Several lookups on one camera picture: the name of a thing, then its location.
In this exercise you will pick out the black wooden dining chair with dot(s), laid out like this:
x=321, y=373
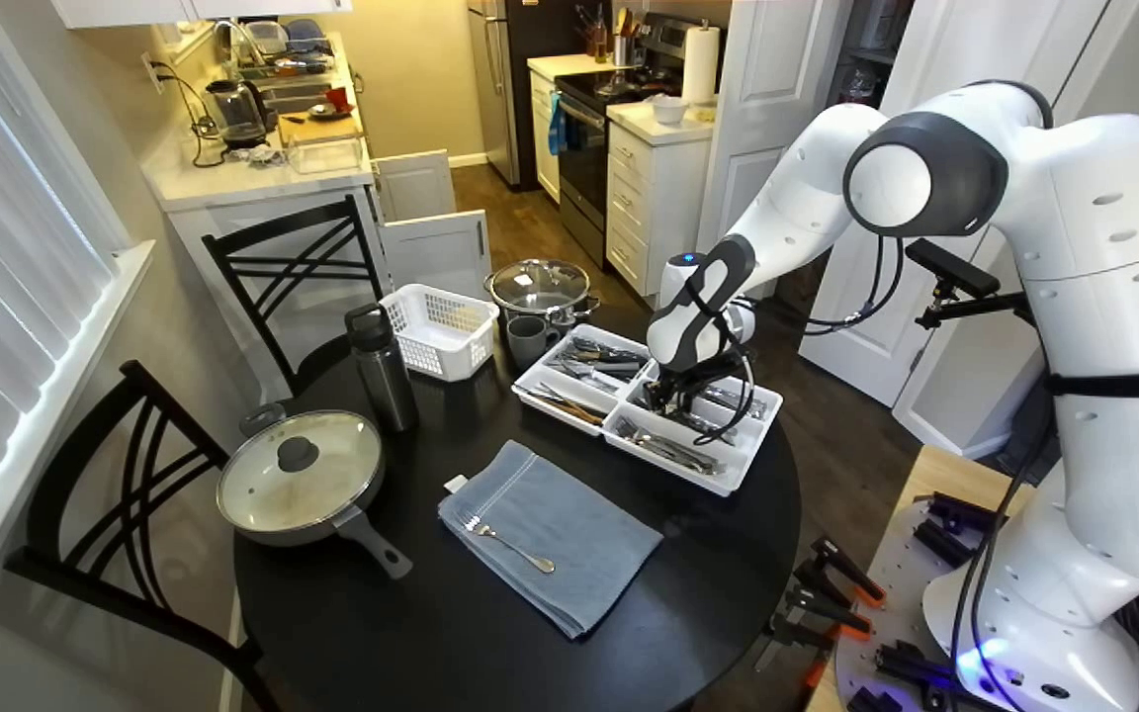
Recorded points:
x=286, y=227
x=131, y=376

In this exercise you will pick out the white paper towel roll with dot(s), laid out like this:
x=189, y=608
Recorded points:
x=697, y=63

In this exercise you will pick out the white plastic cutlery holder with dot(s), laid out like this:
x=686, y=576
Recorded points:
x=711, y=476

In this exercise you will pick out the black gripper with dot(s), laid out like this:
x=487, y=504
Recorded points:
x=689, y=394

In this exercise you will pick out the white kitchen counter cabinet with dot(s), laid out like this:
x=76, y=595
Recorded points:
x=255, y=179

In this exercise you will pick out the white kitchen drawer cabinet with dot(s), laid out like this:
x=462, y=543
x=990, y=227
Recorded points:
x=653, y=199

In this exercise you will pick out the white panel door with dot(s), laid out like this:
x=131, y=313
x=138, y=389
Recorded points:
x=768, y=82
x=888, y=361

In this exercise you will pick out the black steel kitchen stove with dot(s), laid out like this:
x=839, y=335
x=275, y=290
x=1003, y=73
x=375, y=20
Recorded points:
x=582, y=145

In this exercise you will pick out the blue black clamp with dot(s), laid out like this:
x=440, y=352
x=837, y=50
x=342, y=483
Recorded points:
x=958, y=518

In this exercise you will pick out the steel refrigerator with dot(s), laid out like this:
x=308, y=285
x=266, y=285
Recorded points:
x=516, y=82

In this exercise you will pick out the blue folded towel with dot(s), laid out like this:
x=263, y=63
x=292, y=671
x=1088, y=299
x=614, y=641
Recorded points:
x=594, y=566

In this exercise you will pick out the grey frying pan with lid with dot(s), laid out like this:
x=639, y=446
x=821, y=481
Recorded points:
x=299, y=476

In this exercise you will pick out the white plastic basket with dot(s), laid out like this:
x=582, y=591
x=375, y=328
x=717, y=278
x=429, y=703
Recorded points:
x=435, y=328

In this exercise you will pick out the white cabinet door panel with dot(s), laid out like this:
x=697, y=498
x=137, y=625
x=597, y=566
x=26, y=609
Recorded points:
x=413, y=183
x=435, y=255

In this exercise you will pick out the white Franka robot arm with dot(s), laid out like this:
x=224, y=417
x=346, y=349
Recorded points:
x=1124, y=264

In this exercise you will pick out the black coffee maker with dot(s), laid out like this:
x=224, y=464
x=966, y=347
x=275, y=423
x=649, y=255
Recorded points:
x=239, y=112

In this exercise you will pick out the white vertical window blinds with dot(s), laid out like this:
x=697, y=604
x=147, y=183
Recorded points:
x=2, y=264

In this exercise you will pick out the black orange bar clamp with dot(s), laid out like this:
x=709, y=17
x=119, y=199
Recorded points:
x=821, y=617
x=846, y=566

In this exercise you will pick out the steel fork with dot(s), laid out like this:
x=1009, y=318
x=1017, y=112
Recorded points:
x=510, y=546

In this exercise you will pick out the dark grey mug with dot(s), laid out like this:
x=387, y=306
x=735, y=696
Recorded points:
x=526, y=340

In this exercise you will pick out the steel pot with glass lid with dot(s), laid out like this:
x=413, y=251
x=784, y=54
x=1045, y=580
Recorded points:
x=539, y=290

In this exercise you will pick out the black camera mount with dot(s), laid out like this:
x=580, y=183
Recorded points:
x=958, y=278

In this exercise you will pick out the black water bottle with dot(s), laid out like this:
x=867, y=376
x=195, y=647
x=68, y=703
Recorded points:
x=382, y=371

